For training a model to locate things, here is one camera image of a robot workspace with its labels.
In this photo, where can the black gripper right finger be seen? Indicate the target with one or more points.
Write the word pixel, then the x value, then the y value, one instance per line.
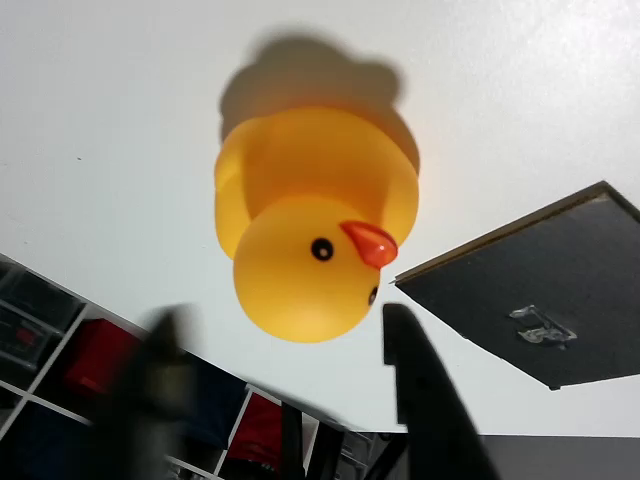
pixel 430 415

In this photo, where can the clear plastic drawer box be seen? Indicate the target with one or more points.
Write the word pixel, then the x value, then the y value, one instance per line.
pixel 30 310

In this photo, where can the red fabric storage bin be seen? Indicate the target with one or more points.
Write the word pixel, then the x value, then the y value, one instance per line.
pixel 100 360
pixel 257 430

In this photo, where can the yellow rubber duck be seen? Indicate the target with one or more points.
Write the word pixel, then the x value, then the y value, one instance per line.
pixel 310 175

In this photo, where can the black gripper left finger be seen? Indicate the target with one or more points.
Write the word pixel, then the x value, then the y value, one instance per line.
pixel 145 400

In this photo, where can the black cardboard square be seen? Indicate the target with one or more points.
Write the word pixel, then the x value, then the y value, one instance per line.
pixel 550 260

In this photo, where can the clear tape patch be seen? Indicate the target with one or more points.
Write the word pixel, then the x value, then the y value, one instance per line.
pixel 542 330

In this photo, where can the blue fabric storage bin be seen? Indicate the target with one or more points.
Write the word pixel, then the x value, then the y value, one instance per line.
pixel 220 395
pixel 50 445

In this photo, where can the white cube shelf unit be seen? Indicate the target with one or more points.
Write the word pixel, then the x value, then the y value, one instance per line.
pixel 56 352

